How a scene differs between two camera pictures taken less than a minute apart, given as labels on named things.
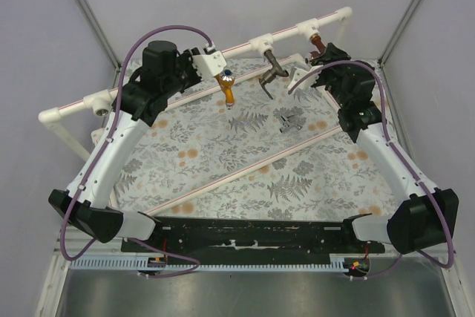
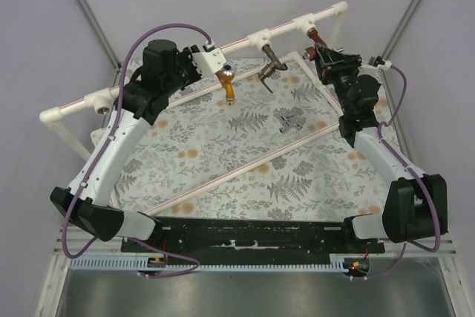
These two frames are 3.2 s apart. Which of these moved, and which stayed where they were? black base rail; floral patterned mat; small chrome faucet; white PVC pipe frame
Moved: white PVC pipe frame
Stayed: small chrome faucet; black base rail; floral patterned mat
